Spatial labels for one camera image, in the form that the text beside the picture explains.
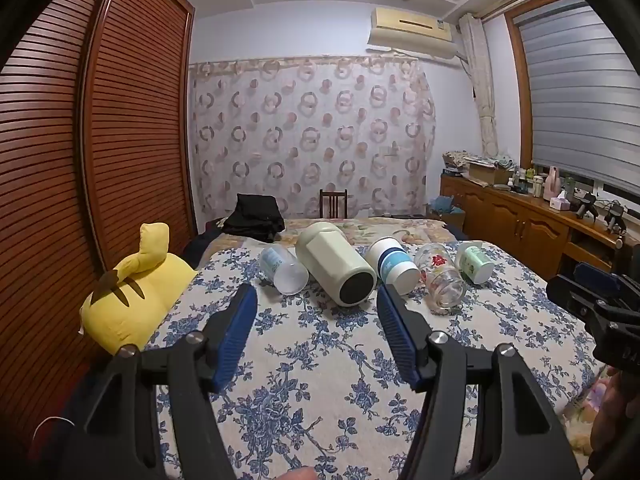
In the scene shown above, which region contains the grey window blind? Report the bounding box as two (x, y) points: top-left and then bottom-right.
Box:
(514, 0), (640, 197)

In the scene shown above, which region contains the yellow plush toy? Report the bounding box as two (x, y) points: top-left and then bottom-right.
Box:
(80, 222), (199, 354)

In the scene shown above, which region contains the blue plastic bag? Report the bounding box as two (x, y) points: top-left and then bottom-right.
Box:
(429, 195), (467, 232)

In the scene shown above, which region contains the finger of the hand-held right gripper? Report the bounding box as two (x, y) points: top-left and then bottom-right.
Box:
(546, 276), (626, 322)
(573, 261), (632, 292)

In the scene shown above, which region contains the translucent plastic cup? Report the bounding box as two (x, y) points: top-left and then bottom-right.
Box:
(259, 245), (310, 296)

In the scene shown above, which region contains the brown slatted wardrobe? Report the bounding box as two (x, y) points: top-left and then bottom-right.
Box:
(0, 0), (197, 461)

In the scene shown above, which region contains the white blue-striped cup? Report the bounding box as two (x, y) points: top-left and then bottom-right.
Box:
(364, 236), (422, 296)

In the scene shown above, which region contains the white cable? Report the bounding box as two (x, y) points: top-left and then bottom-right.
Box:
(31, 414), (72, 443)

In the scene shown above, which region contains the cream wall air conditioner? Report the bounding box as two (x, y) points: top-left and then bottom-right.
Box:
(367, 7), (459, 62)

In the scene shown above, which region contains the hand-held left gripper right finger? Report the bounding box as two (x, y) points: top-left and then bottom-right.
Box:
(376, 284), (583, 480)

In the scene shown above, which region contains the white green-print mug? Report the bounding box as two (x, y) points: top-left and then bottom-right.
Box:
(454, 240), (494, 285)

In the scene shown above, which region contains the black cloth bag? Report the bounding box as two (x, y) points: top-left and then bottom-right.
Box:
(220, 193), (286, 244)

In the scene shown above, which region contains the dark wooden chair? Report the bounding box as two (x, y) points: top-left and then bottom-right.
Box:
(319, 189), (349, 221)

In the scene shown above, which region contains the white lace side curtain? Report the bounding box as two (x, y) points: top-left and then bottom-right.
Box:
(458, 12), (502, 159)

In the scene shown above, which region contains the pile of folded cloth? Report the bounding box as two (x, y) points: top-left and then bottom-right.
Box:
(444, 149), (472, 171)

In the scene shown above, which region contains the large cream cup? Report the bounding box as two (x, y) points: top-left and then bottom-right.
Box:
(295, 221), (377, 307)

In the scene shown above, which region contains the cardboard box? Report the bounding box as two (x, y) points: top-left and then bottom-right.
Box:
(464, 157), (512, 187)

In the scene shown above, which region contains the black gadget on stand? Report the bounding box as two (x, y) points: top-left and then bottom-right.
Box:
(574, 192), (599, 219)
(603, 201), (627, 235)

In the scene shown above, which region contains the clear glass red-flower cup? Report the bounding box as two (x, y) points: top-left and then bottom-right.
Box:
(413, 242), (468, 310)

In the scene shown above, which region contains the wooden sideboard cabinet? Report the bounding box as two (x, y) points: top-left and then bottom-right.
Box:
(439, 172), (627, 282)

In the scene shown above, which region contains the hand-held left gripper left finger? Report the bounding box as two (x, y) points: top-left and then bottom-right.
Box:
(75, 283), (259, 480)

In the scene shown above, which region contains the person's right hand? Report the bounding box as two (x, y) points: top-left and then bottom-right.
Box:
(590, 366), (640, 467)

